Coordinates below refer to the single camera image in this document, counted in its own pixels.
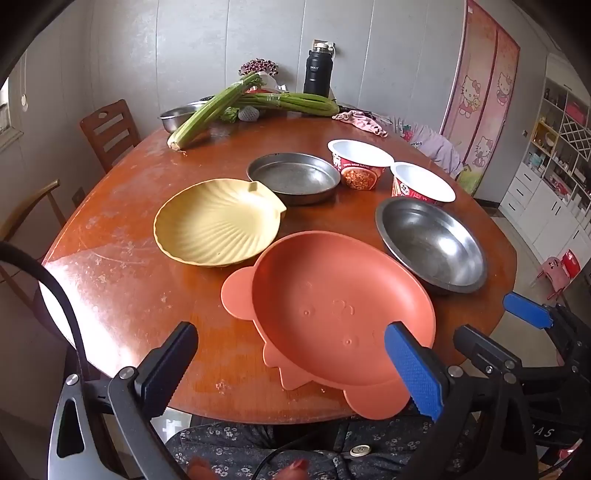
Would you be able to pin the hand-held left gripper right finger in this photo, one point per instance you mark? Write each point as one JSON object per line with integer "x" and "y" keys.
{"x": 415, "y": 374}

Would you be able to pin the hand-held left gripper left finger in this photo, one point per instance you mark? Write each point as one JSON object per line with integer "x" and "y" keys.
{"x": 167, "y": 369}

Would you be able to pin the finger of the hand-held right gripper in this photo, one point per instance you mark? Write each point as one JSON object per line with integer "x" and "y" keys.
{"x": 485, "y": 348}
{"x": 526, "y": 311}

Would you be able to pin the steel bowl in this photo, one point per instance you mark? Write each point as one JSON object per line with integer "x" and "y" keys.
{"x": 429, "y": 240}

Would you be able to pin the orange bear-shaped plate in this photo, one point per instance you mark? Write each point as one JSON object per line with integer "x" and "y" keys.
{"x": 323, "y": 295}

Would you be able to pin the yellow shell-shaped plate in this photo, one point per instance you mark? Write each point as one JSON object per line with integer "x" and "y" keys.
{"x": 217, "y": 221}

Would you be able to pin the steel plate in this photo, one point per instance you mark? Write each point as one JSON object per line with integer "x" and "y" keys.
{"x": 295, "y": 177}

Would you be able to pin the small pink stool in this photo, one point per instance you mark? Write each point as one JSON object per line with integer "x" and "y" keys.
{"x": 556, "y": 267}

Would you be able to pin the dark floral clothing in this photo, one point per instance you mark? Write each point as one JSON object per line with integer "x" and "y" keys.
{"x": 231, "y": 443}

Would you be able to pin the white shelf cabinet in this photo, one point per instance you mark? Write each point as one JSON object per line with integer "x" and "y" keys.
{"x": 554, "y": 138}

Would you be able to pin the pink strawberry print garment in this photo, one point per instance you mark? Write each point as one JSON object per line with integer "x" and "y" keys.
{"x": 434, "y": 143}

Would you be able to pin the curved-back wooden chair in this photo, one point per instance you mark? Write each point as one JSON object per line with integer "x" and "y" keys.
{"x": 41, "y": 191}

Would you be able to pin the pink cartoon cat curtain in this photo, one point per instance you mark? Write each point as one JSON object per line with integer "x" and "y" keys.
{"x": 475, "y": 92}

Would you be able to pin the pink cloth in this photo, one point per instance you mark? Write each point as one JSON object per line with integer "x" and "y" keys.
{"x": 364, "y": 122}

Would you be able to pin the steel basin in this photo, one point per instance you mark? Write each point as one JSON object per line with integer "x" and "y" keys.
{"x": 175, "y": 115}

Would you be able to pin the slatted wooden chair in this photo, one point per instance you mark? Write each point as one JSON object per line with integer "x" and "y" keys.
{"x": 108, "y": 121}

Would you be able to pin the long celery bunch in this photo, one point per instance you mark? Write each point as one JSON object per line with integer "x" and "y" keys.
{"x": 203, "y": 115}

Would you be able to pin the dark flat object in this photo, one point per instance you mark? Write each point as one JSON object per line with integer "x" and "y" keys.
{"x": 358, "y": 112}

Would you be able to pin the wrapped celery bunch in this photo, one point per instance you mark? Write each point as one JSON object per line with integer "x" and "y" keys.
{"x": 300, "y": 101}

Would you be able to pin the window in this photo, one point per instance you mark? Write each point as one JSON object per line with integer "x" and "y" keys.
{"x": 7, "y": 120}

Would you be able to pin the white plastic bag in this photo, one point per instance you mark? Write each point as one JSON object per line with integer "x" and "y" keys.
{"x": 272, "y": 83}

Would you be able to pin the black thermos bottle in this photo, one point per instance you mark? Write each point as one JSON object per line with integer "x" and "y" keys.
{"x": 316, "y": 74}

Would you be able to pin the dried flower bouquet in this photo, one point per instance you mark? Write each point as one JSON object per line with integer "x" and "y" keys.
{"x": 258, "y": 66}

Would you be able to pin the beige wall socket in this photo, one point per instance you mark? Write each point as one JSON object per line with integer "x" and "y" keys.
{"x": 328, "y": 45}
{"x": 78, "y": 197}

